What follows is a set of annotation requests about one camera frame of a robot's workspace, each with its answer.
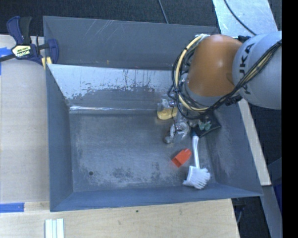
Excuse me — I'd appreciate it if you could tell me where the clear glass thing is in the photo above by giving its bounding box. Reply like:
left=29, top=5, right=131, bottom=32
left=157, top=98, right=175, bottom=112

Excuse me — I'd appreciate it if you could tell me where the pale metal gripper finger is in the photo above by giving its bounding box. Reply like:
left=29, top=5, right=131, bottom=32
left=163, top=123, right=183, bottom=144
left=174, top=129, right=191, bottom=143

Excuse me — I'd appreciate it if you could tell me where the grey metal bin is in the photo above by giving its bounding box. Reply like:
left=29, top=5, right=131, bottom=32
left=42, top=15, right=264, bottom=212

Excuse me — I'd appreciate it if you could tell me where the red-orange plastic block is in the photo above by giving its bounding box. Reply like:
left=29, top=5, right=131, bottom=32
left=171, top=148, right=192, bottom=168

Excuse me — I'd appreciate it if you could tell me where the yellow curved object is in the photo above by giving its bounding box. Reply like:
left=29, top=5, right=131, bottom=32
left=156, top=108, right=179, bottom=120

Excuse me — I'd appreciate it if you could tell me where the white dish brush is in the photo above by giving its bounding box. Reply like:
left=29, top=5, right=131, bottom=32
left=182, top=130, right=211, bottom=190

